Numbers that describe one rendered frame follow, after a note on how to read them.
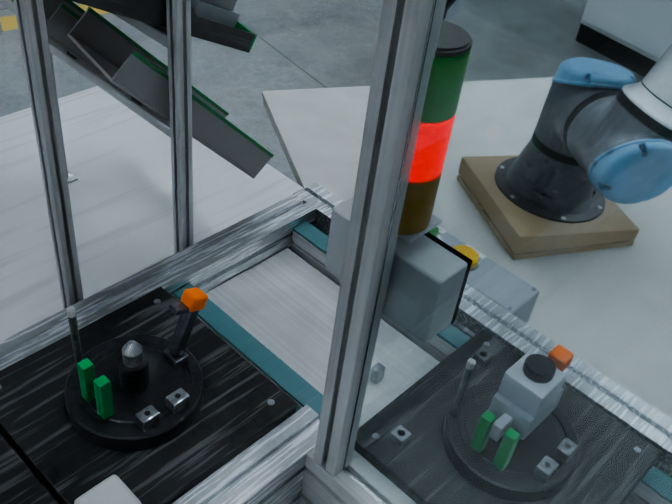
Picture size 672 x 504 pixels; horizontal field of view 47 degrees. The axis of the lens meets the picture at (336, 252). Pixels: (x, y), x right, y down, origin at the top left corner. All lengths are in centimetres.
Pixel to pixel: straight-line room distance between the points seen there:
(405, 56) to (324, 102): 108
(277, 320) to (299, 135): 54
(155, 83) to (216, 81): 248
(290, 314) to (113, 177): 46
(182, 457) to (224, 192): 60
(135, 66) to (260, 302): 33
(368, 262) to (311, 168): 79
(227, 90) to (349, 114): 185
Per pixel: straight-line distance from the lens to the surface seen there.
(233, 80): 345
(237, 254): 104
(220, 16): 102
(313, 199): 114
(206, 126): 103
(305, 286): 106
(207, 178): 134
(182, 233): 106
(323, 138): 147
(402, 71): 51
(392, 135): 54
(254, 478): 81
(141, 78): 95
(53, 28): 106
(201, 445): 82
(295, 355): 97
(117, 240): 122
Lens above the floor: 163
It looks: 40 degrees down
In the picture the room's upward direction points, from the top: 8 degrees clockwise
